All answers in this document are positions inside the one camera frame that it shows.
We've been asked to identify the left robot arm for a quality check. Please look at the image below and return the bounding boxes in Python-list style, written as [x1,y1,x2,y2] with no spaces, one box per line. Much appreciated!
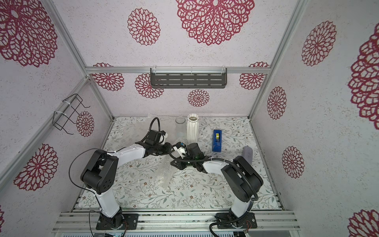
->
[68,116,176,231]

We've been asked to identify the black wire wall rack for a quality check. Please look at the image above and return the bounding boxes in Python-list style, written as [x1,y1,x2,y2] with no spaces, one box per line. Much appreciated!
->
[52,93,90,135]

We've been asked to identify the blue tape dispenser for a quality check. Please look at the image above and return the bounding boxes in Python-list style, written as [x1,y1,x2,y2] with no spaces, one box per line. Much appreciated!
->
[212,129,222,152]

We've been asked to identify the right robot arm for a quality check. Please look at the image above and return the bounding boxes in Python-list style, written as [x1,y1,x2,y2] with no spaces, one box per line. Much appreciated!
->
[168,142,264,237]

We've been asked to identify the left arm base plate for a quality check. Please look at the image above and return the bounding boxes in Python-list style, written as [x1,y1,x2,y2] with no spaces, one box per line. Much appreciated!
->
[95,213,139,231]

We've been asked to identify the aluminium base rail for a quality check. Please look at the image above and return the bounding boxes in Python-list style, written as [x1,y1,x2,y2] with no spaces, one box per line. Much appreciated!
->
[52,210,301,234]

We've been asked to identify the grey slotted wall shelf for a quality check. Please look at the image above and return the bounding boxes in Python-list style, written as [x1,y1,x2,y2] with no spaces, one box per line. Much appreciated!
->
[150,68,228,89]

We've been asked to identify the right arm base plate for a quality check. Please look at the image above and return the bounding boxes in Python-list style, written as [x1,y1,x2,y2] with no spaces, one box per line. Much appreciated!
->
[215,212,258,229]

